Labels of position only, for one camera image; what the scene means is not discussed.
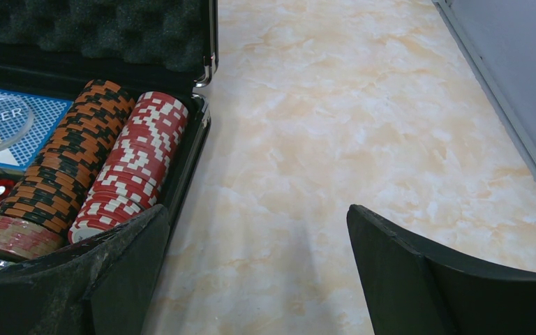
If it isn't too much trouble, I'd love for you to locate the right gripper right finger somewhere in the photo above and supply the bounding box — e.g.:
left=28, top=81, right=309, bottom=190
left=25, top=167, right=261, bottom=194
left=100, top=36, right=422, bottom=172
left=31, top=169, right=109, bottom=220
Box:
left=346, top=204, right=536, bottom=334

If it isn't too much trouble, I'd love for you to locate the red white chip stack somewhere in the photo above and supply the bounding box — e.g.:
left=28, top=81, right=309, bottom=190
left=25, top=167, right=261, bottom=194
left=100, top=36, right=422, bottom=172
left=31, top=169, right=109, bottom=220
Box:
left=68, top=91, right=188, bottom=243

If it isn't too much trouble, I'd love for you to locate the orange black chip stack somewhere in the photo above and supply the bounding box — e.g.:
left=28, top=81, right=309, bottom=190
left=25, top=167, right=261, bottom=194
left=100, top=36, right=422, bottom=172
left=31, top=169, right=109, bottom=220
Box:
left=0, top=79, right=136, bottom=264

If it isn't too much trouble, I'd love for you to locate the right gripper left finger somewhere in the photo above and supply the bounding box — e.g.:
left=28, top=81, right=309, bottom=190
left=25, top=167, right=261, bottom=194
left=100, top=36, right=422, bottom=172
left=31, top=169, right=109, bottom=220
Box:
left=0, top=204, right=170, bottom=334

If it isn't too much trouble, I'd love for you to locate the black aluminium poker case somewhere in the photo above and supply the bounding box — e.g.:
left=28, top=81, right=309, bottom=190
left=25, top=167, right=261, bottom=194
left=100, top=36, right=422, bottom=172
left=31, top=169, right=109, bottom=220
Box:
left=0, top=0, right=219, bottom=260

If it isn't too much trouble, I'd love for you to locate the blue playing card box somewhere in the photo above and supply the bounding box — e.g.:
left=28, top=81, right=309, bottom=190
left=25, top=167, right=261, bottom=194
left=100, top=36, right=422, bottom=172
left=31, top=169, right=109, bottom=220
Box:
left=0, top=89, right=72, bottom=175

